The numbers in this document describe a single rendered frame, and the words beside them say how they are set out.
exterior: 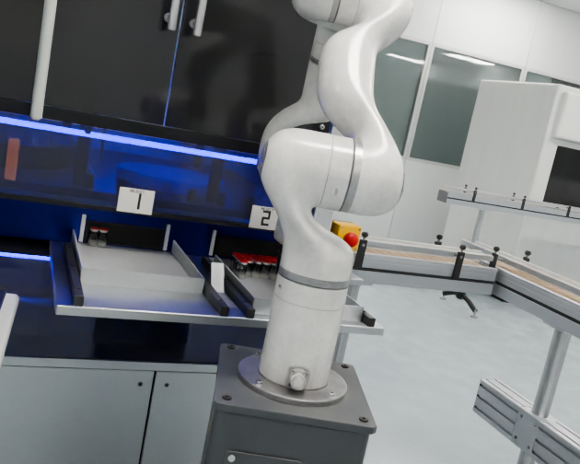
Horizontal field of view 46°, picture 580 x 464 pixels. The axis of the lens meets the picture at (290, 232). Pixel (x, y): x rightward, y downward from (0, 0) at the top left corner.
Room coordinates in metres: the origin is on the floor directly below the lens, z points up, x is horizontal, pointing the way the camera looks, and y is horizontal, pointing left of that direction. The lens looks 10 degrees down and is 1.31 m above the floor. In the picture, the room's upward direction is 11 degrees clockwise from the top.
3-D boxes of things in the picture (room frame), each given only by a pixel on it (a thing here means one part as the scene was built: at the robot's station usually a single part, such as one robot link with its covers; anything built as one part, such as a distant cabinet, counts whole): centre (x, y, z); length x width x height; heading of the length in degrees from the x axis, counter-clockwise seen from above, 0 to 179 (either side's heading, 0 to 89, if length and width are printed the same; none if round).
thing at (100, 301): (1.54, 0.16, 0.87); 0.70 x 0.48 x 0.02; 113
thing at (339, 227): (1.87, -0.15, 1.00); 0.08 x 0.07 x 0.07; 23
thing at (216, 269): (1.44, 0.12, 0.91); 0.14 x 0.03 x 0.06; 23
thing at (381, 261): (2.12, -0.36, 0.92); 0.69 x 0.16 x 0.16; 113
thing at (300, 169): (1.09, -0.02, 1.16); 0.19 x 0.12 x 0.24; 96
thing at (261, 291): (1.57, -0.01, 0.90); 0.34 x 0.26 x 0.04; 23
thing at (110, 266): (1.54, 0.35, 0.90); 0.34 x 0.26 x 0.04; 23
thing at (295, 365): (1.10, -0.05, 0.95); 0.19 x 0.19 x 0.18
